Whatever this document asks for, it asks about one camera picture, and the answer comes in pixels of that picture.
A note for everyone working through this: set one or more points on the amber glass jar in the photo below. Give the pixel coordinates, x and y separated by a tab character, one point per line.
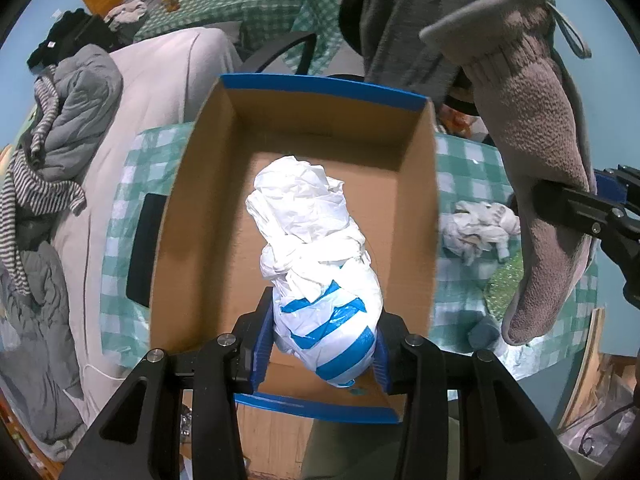
171	5

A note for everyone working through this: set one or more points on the green glitter cloth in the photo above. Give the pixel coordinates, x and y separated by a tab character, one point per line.
503	286

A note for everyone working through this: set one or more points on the white printed plastic bag bundle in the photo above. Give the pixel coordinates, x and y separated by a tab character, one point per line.
477	227

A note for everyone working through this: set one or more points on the black garment on sofa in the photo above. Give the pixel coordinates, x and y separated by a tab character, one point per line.
71	32

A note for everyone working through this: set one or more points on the black office chair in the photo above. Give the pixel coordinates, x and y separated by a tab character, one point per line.
350	15

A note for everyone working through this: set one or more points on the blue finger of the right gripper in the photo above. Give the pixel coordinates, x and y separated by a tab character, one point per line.
563	206
610	187

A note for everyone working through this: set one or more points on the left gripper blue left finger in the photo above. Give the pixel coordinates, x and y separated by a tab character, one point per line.
254	331

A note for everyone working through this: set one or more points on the beige sofa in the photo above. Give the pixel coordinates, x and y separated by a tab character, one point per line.
166	81

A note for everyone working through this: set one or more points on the white blue striped plastic bag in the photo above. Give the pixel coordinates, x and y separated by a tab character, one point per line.
326	297

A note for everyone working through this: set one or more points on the far green checkered table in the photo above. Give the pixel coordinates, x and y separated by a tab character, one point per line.
260	22

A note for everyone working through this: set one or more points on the grey quilted jacket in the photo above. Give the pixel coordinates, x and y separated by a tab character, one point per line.
78	99

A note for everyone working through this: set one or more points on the striped grey white garment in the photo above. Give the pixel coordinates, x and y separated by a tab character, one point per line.
24	187

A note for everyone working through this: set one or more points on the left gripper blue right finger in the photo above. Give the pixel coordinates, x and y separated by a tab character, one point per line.
388	368

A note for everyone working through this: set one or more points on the green checkered tablecloth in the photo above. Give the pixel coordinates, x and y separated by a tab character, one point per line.
479	264

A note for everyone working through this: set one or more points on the grey sock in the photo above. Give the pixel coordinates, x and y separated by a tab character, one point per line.
486	335

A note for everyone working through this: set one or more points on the blue rimmed cardboard box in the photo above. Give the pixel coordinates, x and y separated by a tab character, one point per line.
379	141

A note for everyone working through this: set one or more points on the dark grey sweater on chair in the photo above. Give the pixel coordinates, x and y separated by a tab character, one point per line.
415	20

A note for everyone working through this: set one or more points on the brown fleece sock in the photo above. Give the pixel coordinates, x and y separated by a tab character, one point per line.
533	112

